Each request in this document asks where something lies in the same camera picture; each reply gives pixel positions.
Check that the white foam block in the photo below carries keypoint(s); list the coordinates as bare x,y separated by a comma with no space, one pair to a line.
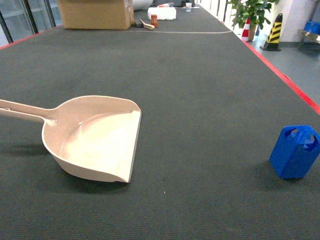
163,13

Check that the beige plastic dustpan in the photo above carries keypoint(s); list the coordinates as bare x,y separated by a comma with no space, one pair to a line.
92,137

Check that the red white traffic cone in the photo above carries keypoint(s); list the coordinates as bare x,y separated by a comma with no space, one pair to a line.
246,31

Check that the large cardboard box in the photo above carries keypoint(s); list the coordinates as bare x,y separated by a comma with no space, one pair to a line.
96,14

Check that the stainless steel shelf rack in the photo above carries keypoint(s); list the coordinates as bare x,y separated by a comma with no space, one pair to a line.
309,35

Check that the blue plastic part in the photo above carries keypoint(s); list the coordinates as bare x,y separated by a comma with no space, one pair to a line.
295,151

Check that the yellow black traffic cone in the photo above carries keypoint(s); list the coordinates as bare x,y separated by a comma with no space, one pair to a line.
272,42

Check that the orange bottle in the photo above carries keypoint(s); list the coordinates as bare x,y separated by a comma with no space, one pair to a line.
154,20

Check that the green potted plant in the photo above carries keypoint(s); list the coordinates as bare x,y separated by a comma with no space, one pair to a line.
251,9

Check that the clear plastic cup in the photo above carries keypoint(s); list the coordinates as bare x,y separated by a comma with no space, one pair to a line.
188,6

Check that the wooden handled brush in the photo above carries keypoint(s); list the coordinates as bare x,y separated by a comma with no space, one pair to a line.
139,23

